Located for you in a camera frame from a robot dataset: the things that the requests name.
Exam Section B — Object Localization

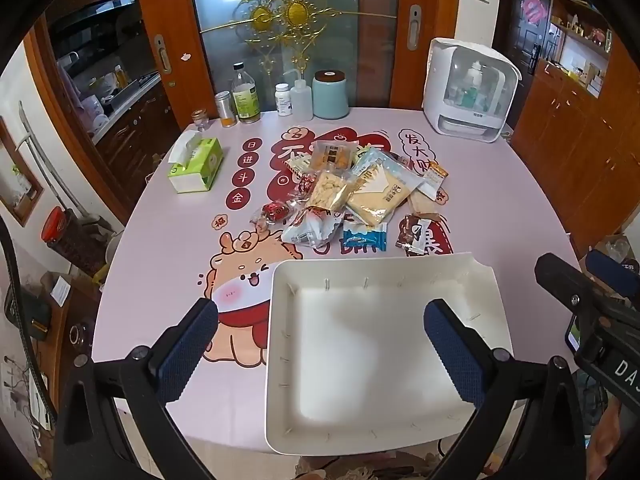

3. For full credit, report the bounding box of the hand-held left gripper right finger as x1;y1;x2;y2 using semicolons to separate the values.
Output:
422;298;591;480

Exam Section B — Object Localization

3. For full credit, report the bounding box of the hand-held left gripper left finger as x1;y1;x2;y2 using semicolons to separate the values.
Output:
52;297;221;480

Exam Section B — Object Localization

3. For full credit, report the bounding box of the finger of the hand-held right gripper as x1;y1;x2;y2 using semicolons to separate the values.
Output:
586;249;640;300
535;253;608;313

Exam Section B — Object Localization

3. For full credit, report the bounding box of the white plastic tray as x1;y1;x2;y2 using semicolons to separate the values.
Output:
265;251;515;455

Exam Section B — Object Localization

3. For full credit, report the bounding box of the red spicy snack packet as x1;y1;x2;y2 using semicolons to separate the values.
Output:
251;200;292;227

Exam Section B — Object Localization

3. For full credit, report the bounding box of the clear cracker pieces packet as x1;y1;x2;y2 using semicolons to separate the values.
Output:
304;170;352;212

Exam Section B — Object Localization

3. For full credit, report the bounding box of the brown snack packet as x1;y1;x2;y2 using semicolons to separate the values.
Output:
396;214;432;254

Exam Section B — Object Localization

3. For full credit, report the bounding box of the blue white snack packet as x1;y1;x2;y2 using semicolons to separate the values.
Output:
342;223;389;253

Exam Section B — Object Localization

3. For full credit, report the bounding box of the beige snack packet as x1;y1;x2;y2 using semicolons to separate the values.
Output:
406;194;442;222

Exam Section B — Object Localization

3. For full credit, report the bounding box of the small orange white packet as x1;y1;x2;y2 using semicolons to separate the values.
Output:
424;161;449;189

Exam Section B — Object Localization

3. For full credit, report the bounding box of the white red snack packet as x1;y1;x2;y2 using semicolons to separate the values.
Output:
281;209;345;249

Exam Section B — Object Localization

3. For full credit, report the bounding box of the large yellow cake packet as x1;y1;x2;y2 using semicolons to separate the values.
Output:
346;151;427;227

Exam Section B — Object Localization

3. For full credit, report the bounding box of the red lidded container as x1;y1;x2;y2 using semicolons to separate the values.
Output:
41;206;77;247

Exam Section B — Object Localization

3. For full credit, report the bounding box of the green tissue box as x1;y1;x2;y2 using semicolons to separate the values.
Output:
166;130;225;195

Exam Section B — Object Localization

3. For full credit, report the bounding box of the white green barcode packet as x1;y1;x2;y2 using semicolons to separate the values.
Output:
286;152;314;177

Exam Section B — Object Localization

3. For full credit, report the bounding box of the white countertop appliance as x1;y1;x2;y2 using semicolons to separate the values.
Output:
422;37;524;144

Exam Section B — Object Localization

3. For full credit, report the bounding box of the clear orange puff packet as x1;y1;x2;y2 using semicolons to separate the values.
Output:
310;140;358;173

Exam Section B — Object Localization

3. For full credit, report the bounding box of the dark wooden entry door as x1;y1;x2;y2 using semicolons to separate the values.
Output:
492;0;555;132

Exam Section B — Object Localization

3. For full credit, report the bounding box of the metal can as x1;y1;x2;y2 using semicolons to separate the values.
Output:
214;90;238;128

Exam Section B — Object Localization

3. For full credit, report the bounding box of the glass bottle green label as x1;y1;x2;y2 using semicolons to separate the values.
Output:
230;62;261;124

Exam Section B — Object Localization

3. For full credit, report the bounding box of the white pill bottle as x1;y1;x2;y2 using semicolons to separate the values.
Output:
274;83;294;116

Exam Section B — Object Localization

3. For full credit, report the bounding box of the clear squeeze wash bottle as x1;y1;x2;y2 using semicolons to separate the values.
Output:
282;66;315;121

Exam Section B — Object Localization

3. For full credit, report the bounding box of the teal canister brown lid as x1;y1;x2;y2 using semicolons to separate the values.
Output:
312;69;351;120

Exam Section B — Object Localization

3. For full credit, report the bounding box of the glass door gold ornament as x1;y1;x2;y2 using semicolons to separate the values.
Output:
187;0;402;111

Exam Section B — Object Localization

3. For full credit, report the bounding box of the wooden wall cabinet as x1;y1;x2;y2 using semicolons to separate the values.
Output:
510;0;640;258

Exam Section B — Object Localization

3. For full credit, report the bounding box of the black cable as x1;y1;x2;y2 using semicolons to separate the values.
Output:
0;217;58;428

